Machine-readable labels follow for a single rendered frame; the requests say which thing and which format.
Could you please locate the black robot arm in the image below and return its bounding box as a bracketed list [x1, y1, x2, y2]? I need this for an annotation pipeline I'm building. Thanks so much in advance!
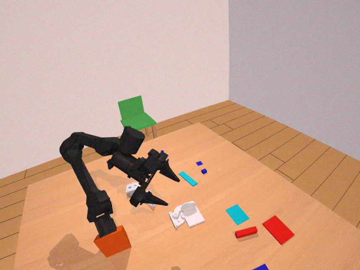
[59, 126, 161, 238]

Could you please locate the teal flat bar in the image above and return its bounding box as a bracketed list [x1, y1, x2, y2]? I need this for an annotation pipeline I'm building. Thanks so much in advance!
[179, 171, 198, 186]

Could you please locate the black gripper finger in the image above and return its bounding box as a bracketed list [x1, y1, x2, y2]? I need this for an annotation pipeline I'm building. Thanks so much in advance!
[159, 159, 180, 182]
[140, 191, 168, 206]

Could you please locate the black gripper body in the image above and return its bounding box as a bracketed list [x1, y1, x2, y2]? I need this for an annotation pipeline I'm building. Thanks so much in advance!
[125, 153, 168, 207]

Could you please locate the teal flat rectangular plate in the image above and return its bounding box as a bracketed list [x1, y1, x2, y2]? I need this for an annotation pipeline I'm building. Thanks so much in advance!
[226, 204, 249, 225]

